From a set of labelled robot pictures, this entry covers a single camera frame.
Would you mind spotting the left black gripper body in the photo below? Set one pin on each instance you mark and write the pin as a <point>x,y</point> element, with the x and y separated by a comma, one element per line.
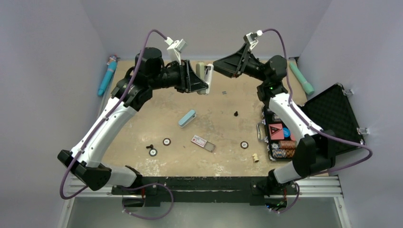
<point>176,76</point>

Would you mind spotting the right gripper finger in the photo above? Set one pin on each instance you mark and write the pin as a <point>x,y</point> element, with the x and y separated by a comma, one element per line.
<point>232,62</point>
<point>229,70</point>

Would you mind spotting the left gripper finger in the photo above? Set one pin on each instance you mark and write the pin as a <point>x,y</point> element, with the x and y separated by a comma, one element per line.
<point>196,87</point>
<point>194,79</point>

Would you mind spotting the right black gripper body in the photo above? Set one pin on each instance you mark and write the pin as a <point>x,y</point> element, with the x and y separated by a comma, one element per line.
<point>254,68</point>

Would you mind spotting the green stapler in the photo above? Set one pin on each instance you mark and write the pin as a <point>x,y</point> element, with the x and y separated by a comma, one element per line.
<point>205,72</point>

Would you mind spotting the blue stapler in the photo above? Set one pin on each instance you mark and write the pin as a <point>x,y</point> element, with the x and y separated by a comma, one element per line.
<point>187,118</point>

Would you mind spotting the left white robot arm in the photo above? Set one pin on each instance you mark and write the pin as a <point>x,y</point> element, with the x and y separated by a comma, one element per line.
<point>149,73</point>

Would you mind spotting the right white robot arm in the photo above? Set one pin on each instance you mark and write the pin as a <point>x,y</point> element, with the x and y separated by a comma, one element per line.
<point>313,153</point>

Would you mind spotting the teal marker pen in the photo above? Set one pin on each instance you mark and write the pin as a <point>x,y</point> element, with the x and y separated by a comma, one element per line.
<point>307,87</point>

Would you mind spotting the staple box with clear lid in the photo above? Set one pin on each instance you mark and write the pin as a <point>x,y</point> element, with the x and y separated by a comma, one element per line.
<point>203,143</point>

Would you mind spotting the poker chip upper left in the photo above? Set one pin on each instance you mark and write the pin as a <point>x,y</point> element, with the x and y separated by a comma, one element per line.
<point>166,141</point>

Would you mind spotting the blue marker pen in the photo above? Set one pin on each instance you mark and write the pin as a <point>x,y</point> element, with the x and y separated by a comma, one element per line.
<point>111,68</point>

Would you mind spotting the red card deck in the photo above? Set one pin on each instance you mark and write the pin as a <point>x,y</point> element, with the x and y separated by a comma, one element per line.
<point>276,131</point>

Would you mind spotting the blue round chip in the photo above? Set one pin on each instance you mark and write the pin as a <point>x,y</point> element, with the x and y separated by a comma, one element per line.
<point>286,132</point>

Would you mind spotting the poker chip right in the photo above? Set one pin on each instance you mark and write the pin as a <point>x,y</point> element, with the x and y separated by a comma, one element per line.
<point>244,145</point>

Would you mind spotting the poker chip lower left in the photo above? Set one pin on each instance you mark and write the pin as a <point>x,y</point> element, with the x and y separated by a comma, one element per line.
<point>153,152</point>

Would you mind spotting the brown poker chip stack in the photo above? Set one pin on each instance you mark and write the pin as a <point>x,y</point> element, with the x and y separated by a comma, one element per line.
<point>287,145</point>

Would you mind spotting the black poker chip case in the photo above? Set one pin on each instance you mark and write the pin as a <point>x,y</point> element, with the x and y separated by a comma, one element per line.
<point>330,109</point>

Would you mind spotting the striped poker chip stack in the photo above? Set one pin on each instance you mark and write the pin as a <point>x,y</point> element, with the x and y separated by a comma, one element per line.
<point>283,153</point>

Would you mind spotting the cream chess piece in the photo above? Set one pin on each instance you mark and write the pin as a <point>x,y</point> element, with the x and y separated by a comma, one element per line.
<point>255,158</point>

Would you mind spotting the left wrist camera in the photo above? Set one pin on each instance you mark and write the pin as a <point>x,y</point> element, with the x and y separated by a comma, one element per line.
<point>175,48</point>

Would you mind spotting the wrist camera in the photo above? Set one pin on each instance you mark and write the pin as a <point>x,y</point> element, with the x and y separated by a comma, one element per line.
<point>251,39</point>
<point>175,48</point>

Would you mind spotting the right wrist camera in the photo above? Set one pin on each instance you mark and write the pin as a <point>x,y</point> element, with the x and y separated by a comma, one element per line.
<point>251,39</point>

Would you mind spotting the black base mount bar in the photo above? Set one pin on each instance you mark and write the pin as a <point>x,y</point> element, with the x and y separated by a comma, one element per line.
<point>254,190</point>

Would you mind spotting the aluminium rail frame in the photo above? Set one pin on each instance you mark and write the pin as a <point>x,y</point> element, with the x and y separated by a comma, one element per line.
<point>311,187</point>

